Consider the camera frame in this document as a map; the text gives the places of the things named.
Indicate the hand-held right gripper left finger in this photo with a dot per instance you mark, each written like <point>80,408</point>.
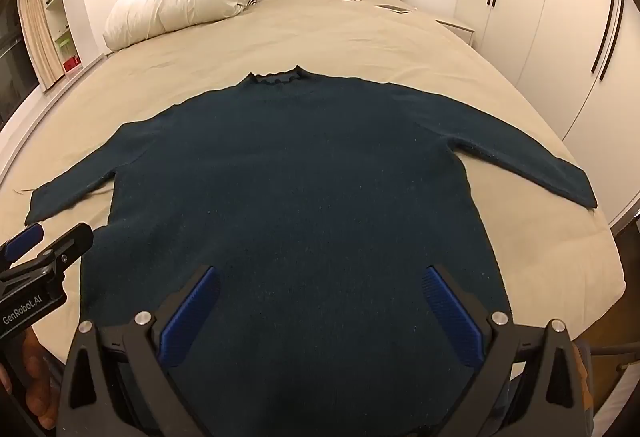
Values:
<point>191,316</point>

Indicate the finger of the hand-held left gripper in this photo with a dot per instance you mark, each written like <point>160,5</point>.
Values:
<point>25,238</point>
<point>70,243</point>

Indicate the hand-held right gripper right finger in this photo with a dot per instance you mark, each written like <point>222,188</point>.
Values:
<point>452,317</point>

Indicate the dark teal sweater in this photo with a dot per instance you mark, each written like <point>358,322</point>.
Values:
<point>300,197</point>

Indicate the person's left hand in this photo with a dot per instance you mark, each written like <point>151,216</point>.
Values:
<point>31,382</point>

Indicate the red box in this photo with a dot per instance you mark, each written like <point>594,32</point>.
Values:
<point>72,65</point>

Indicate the green box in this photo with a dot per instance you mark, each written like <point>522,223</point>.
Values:
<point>64,48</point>

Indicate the beige curtain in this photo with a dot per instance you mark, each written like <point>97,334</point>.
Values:
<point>40,32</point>

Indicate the white open shelf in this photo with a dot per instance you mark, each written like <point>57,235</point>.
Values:
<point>57,2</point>

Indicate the white nightstand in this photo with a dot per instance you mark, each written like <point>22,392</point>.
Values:
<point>457,31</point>

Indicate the bed with beige sheet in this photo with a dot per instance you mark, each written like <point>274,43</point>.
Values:
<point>360,37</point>

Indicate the white wardrobe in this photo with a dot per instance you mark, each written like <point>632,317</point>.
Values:
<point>550,27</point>

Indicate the flat tablet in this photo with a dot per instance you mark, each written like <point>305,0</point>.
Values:
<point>395,9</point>

